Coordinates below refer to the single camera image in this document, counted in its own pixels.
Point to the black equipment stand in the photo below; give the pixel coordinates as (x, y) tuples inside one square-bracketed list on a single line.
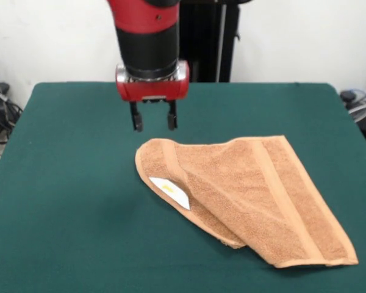
[(207, 39)]

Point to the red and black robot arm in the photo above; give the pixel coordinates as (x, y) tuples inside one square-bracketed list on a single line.
[(146, 39)]

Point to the tan terry towel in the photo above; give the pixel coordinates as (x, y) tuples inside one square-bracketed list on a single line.
[(247, 189)]

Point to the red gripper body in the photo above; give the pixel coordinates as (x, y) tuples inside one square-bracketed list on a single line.
[(152, 90)]

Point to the dark green table cloth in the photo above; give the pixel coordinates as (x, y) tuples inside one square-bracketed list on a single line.
[(64, 213)]

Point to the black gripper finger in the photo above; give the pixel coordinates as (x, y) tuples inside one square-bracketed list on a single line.
[(137, 120), (172, 119)]

